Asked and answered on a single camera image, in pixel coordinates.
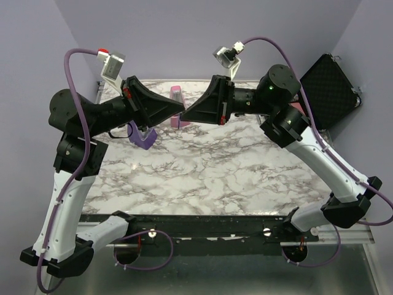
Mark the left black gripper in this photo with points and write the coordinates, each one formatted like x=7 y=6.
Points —
x=135 y=93

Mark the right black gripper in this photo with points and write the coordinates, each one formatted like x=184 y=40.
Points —
x=214 y=106

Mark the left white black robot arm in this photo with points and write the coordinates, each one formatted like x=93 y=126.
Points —
x=60 y=247

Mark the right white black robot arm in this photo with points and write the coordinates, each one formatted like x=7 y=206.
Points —
x=285 y=125

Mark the purple metronome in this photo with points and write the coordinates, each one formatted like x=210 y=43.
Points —
x=144 y=140

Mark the red playing card deck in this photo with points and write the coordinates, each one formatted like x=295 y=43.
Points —
x=298 y=106

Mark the black poker chip case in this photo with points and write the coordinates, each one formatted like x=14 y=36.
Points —
x=330 y=94

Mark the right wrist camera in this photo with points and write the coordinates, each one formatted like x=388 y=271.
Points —
x=228 y=58

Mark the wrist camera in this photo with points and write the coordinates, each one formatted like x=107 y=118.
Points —
x=228 y=58
x=112 y=64

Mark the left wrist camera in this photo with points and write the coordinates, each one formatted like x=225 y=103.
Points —
x=112 y=64

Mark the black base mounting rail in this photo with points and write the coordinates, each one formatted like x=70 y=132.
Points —
x=210 y=235

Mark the aluminium frame extrusion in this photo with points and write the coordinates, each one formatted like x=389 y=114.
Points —
x=357 y=234

